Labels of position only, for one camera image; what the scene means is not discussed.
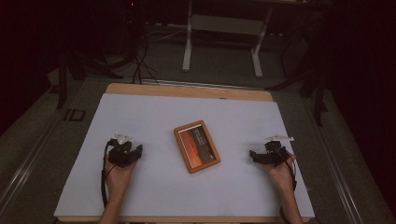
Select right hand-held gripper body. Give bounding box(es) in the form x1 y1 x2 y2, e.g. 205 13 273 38
262 134 295 167

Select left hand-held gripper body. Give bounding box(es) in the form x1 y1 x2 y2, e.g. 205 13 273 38
106 133 136 169

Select person's right hand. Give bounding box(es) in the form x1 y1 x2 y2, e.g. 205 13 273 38
261 151 297 194

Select person's left hand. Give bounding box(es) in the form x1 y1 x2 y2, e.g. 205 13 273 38
105 154 137 200

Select white table mat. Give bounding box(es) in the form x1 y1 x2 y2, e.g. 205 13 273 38
53 92 316 219

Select black floor socket plate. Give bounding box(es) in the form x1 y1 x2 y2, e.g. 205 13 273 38
63 108 87 122

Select wooden table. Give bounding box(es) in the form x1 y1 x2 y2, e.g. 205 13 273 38
57 82 313 224

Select black tripod stand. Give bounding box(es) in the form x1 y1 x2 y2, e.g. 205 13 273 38
264 10 330 128

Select white power strip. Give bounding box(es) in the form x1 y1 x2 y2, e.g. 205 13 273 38
148 21 189 32

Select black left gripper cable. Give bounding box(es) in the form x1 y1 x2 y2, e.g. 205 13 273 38
100 139 117 209

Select orange wooden picture frame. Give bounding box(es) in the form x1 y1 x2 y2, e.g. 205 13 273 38
173 119 221 175

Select metal floor rail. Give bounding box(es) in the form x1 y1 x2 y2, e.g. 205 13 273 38
303 99 365 224
0 108 68 213

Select black floor cables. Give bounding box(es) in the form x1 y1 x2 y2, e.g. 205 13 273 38
118 0 161 86

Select white metal desk frame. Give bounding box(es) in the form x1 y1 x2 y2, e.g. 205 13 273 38
181 0 276 79

